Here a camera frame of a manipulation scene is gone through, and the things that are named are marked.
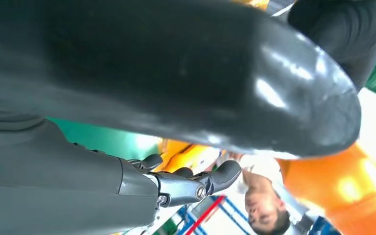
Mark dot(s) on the blue and red frame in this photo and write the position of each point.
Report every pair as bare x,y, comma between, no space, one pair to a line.
207,214

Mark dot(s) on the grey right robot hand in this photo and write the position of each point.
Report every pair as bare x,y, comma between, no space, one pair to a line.
142,65

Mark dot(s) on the person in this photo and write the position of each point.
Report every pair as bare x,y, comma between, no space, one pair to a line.
262,207

